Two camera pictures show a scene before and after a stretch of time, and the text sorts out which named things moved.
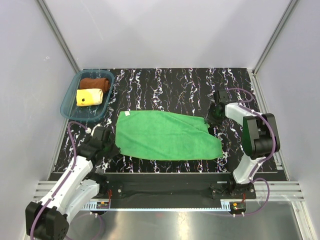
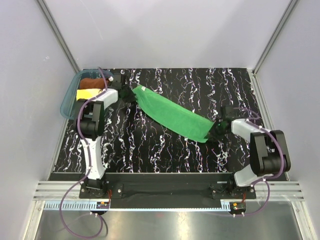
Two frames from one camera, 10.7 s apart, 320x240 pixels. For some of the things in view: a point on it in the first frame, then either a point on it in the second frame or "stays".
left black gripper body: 106,147 -> 129,95
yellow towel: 89,96 stays
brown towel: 103,84 stays
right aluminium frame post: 283,21 stays
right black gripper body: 212,116 -> 216,132
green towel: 164,135 -> 178,118
